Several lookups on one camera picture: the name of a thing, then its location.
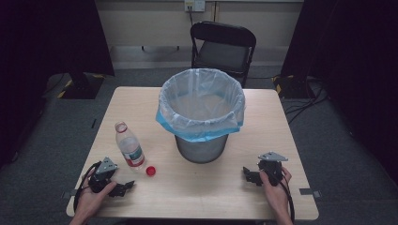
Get black folding chair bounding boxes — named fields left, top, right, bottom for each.
left=189, top=21, right=258, bottom=89

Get black stand base striped tape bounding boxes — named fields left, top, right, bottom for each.
left=271, top=74, right=314, bottom=100
left=56, top=71, right=106, bottom=100

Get dark curtain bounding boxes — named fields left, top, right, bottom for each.
left=279, top=0, right=398, bottom=186
left=0, top=0, right=115, bottom=172

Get black floor cables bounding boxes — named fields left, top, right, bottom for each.
left=282, top=77, right=330, bottom=126

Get translucent blue trash bag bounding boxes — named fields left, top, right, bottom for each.
left=155, top=67, right=247, bottom=143

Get person's left hand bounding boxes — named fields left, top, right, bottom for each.
left=74, top=179, right=117, bottom=220

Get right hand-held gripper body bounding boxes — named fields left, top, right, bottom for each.
left=256, top=151, right=289, bottom=188

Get clear plastic water bottle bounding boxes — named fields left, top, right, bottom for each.
left=114, top=120, right=147, bottom=172

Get grey trash can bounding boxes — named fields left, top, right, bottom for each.
left=174, top=133, right=230, bottom=164

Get right hand-held gripper black cable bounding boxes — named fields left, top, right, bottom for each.
left=275, top=174, right=296, bottom=224

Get black plug cable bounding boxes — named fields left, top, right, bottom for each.
left=186, top=5, right=195, bottom=28

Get white wall socket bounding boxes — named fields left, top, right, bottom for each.
left=183, top=0, right=207, bottom=13

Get person's right hand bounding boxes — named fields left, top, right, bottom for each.
left=258, top=166, right=293, bottom=218

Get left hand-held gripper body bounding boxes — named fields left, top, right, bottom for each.
left=87, top=157, right=119, bottom=194

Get grey tape strip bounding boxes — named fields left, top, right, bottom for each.
left=60, top=188, right=78, bottom=201
left=298, top=187, right=322, bottom=200

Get left hand-held gripper black cable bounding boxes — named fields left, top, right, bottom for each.
left=72, top=160, right=103, bottom=214

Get hand-held gripper black cable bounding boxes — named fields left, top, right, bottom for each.
left=275, top=174, right=296, bottom=224
left=72, top=160, right=103, bottom=214

